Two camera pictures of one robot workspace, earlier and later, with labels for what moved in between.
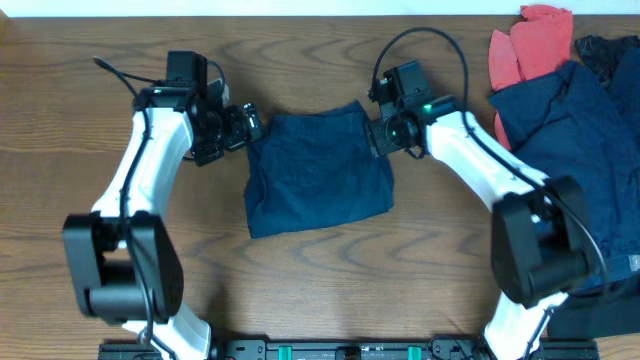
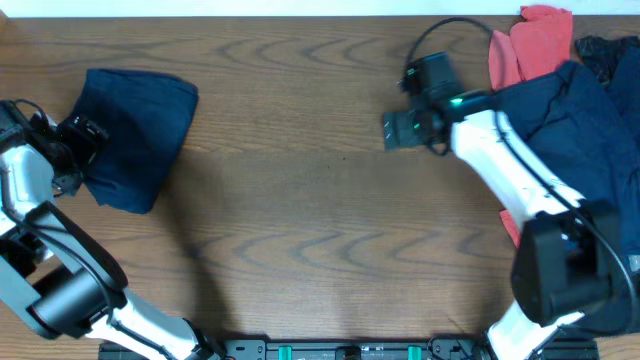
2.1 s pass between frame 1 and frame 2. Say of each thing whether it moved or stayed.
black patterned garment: stayed
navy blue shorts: moved
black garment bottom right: stayed
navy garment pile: stayed
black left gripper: moved
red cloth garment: stayed
